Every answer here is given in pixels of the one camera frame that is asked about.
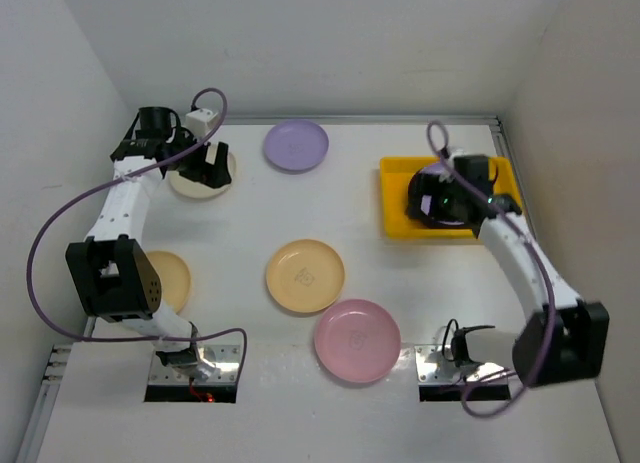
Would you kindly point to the metal base plate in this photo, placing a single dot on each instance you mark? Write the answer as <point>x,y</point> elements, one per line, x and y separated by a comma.
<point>435,368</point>
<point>222,363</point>

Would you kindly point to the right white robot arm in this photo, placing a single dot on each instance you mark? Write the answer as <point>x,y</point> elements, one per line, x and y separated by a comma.
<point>565,336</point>

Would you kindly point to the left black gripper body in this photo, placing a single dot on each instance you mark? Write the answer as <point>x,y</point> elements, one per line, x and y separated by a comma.
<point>188,165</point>

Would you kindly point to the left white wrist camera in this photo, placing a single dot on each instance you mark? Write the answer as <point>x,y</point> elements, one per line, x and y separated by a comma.
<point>201,121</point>

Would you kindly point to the dark-rimmed plate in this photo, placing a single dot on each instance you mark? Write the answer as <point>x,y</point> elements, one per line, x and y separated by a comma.
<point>449,195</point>

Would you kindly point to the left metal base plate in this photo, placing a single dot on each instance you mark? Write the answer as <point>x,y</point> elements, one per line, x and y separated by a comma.
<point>222,363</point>

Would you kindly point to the cream plate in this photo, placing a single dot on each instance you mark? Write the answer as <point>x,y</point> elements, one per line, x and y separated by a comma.
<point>186,188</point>

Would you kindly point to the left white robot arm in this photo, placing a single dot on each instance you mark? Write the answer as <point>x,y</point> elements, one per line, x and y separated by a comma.
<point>113,276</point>

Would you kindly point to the yellow plastic bin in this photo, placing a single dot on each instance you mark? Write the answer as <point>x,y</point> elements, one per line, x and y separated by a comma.
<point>395,175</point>

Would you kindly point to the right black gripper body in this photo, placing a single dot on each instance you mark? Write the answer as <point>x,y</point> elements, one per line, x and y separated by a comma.
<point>445,178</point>

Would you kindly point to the purple plate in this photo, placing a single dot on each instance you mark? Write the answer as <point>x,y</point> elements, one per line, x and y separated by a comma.
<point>296,145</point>
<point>440,220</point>

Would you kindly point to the pink plate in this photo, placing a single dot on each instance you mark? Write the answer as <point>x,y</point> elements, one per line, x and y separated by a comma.
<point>357,341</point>

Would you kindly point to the yellow plate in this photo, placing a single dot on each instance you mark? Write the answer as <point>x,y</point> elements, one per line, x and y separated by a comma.
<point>175,278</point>
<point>305,276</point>

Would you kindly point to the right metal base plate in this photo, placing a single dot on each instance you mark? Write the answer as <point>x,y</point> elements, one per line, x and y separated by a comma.
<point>435,368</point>

